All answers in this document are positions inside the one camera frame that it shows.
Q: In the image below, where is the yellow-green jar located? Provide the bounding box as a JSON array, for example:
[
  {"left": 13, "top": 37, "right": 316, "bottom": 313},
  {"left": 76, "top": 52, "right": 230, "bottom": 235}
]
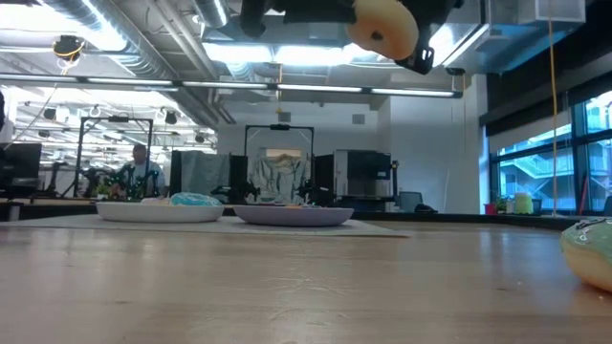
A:
[{"left": 514, "top": 192, "right": 535, "bottom": 216}]

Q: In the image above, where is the large chocolate iced donut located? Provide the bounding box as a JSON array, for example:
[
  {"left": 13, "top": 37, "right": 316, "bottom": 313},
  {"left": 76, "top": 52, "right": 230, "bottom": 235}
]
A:
[{"left": 344, "top": 0, "right": 421, "bottom": 61}]

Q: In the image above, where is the black aluminium table frame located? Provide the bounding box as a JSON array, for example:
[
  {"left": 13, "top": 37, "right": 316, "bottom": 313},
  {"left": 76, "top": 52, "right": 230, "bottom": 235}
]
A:
[{"left": 0, "top": 200, "right": 570, "bottom": 230}]

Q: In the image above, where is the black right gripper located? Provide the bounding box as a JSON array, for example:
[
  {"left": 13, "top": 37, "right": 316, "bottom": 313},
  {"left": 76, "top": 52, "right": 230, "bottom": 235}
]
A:
[{"left": 396, "top": 0, "right": 465, "bottom": 75}]

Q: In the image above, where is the person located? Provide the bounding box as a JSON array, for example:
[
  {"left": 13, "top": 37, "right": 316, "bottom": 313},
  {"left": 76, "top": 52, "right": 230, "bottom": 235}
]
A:
[{"left": 119, "top": 143, "right": 166, "bottom": 198}]

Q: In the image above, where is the yellow hanging cable reel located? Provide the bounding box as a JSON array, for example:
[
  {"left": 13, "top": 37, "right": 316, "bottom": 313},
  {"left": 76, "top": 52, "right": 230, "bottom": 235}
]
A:
[{"left": 51, "top": 33, "right": 86, "bottom": 62}]

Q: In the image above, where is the large green iced donut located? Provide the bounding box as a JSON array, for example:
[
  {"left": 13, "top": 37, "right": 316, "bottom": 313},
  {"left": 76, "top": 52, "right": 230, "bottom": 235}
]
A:
[{"left": 559, "top": 217, "right": 612, "bottom": 293}]

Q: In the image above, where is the pale draped cloth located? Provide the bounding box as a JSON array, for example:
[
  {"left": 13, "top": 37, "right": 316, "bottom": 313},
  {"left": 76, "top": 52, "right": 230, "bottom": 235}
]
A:
[{"left": 248, "top": 147, "right": 312, "bottom": 204}]

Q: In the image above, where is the black computer monitor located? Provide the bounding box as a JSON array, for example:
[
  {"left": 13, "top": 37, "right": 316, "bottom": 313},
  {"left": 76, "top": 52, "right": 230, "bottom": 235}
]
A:
[{"left": 0, "top": 141, "right": 43, "bottom": 181}]

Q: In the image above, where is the silver ventilation duct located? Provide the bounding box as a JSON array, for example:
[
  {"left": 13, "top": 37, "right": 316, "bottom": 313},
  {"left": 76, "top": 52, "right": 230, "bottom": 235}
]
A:
[
  {"left": 193, "top": 0, "right": 230, "bottom": 29},
  {"left": 42, "top": 0, "right": 168, "bottom": 80}
]

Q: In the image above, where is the black and white cabinet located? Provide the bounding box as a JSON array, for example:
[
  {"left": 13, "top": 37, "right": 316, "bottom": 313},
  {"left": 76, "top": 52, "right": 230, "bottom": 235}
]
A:
[{"left": 334, "top": 149, "right": 394, "bottom": 198}]

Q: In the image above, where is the grey partition panel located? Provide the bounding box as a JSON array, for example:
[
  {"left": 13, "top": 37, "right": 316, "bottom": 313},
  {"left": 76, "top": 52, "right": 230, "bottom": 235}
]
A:
[{"left": 169, "top": 150, "right": 230, "bottom": 204}]

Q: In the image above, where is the black tall stand frame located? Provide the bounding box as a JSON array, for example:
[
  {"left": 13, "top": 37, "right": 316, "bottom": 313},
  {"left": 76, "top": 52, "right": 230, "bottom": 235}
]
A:
[{"left": 75, "top": 116, "right": 155, "bottom": 198}]

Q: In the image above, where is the purple round plate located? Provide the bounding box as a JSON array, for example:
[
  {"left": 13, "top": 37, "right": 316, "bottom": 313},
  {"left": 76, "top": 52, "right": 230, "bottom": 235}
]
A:
[{"left": 232, "top": 204, "right": 356, "bottom": 228}]

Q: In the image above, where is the large blue iced donut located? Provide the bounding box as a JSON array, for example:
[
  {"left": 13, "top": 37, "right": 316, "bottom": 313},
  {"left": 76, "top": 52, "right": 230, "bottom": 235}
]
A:
[{"left": 169, "top": 191, "right": 224, "bottom": 207}]

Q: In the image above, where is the white round plate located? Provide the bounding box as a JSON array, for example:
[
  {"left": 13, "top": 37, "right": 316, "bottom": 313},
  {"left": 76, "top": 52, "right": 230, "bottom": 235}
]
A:
[{"left": 95, "top": 201, "right": 226, "bottom": 225}]

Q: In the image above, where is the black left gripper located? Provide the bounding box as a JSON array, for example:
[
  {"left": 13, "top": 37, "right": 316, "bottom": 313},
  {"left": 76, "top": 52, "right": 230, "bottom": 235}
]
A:
[{"left": 238, "top": 0, "right": 358, "bottom": 38}]

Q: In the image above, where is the black stand frame with camera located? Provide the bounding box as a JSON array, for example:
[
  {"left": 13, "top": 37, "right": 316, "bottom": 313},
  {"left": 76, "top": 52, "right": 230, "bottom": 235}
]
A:
[{"left": 244, "top": 123, "right": 316, "bottom": 204}]

